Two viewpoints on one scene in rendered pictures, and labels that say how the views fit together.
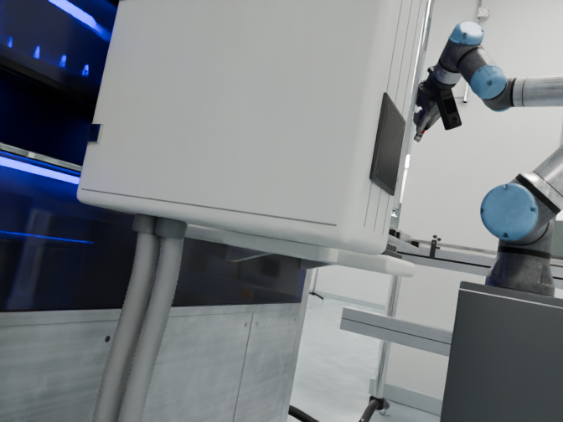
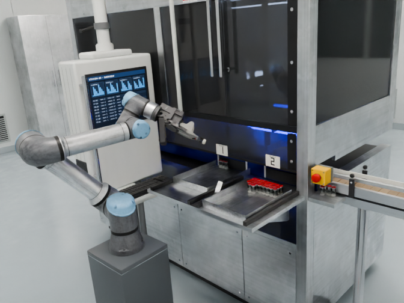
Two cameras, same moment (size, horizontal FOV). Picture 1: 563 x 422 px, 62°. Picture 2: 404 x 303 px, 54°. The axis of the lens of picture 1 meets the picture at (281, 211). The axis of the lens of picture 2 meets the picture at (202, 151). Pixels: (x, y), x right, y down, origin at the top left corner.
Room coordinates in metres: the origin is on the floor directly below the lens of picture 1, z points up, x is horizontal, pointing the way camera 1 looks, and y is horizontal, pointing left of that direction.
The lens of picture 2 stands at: (1.95, -1.93, 1.68)
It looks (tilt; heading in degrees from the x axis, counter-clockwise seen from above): 17 degrees down; 108
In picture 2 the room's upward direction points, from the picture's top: 4 degrees counter-clockwise
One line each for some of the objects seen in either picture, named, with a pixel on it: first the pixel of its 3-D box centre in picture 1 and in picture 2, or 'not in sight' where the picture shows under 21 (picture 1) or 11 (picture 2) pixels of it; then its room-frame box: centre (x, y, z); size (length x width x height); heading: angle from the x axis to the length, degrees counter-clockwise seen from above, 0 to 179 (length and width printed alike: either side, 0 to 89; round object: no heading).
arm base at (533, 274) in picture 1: (520, 270); (125, 236); (1.14, -0.60, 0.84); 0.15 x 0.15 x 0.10
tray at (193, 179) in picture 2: not in sight; (211, 175); (1.36, 0.01, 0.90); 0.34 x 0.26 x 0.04; 62
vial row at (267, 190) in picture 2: not in sight; (261, 189); (1.66, -0.16, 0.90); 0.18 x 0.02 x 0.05; 151
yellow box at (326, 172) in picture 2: not in sight; (321, 174); (1.93, -0.17, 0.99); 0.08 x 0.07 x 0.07; 62
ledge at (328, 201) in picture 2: not in sight; (328, 198); (1.97, -0.14, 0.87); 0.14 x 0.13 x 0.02; 62
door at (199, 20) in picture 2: not in sight; (192, 59); (1.23, 0.19, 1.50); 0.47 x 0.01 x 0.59; 152
